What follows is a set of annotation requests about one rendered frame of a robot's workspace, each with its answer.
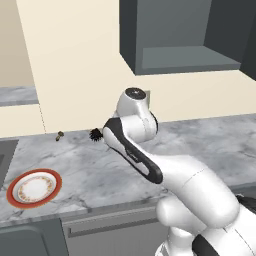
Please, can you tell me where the black bristly dish brush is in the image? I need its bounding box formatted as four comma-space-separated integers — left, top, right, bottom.
88, 127, 104, 143

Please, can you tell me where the dark grey sink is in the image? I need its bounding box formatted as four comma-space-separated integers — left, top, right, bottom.
0, 138, 20, 189

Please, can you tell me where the dark grey cabinet door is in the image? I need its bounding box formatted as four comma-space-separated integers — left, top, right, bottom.
0, 217, 70, 256

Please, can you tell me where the small brown object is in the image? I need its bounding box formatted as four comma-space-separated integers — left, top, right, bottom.
54, 130, 65, 142

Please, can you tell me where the white plate with red rim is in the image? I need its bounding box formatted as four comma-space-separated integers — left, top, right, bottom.
6, 168, 63, 210

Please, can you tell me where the grey drawer front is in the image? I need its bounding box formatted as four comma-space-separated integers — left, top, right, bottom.
61, 205, 172, 256

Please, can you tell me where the grey drawer handle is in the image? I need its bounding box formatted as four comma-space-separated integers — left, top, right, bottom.
67, 217, 160, 239

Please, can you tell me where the dark grey open wall cabinet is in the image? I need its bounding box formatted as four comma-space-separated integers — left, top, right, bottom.
118, 0, 256, 82

